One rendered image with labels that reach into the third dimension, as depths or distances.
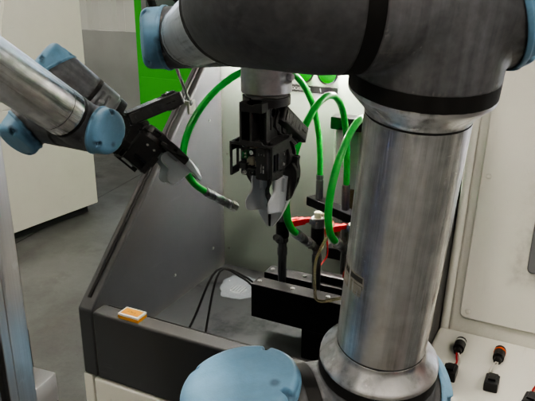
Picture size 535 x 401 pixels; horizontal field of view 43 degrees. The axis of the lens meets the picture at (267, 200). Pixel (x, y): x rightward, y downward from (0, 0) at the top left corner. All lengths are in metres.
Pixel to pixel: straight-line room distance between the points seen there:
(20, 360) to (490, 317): 0.93
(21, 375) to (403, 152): 0.35
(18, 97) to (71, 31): 3.37
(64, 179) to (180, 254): 2.82
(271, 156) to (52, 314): 2.59
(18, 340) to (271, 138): 0.55
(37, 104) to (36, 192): 3.33
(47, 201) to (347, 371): 3.84
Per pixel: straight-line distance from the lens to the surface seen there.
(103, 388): 1.54
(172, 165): 1.28
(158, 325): 1.37
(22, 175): 4.25
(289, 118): 1.01
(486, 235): 1.29
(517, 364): 1.27
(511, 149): 1.28
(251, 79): 0.96
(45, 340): 3.26
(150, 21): 0.82
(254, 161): 0.99
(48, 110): 1.03
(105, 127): 1.08
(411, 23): 0.46
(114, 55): 6.19
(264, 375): 0.66
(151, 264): 1.58
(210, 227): 1.78
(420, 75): 0.48
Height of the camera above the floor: 1.65
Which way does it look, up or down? 20 degrees down
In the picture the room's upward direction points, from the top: straight up
